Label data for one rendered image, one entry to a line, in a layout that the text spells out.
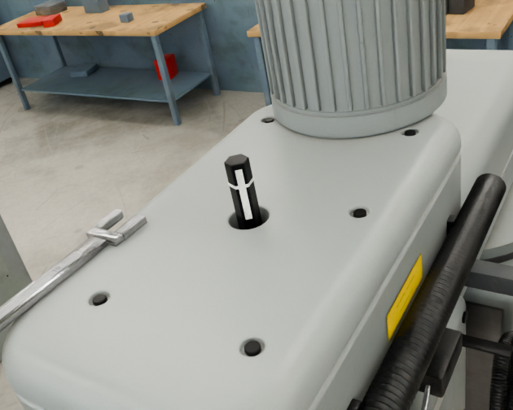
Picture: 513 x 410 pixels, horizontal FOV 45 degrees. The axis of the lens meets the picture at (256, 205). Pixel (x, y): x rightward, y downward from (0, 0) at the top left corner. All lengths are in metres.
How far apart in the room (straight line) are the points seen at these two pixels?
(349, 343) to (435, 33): 0.34
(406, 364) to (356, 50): 0.30
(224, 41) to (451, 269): 5.42
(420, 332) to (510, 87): 0.64
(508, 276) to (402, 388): 0.39
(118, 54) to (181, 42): 0.91
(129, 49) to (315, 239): 6.29
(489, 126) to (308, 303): 0.59
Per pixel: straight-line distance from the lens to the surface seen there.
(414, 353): 0.52
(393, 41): 0.62
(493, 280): 0.87
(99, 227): 0.58
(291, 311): 0.44
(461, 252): 0.62
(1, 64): 8.11
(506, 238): 1.05
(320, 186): 0.57
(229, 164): 0.51
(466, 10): 4.43
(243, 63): 5.90
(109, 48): 6.95
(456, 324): 0.86
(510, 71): 1.14
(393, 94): 0.64
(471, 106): 1.01
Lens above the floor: 2.19
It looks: 32 degrees down
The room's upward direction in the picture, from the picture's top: 12 degrees counter-clockwise
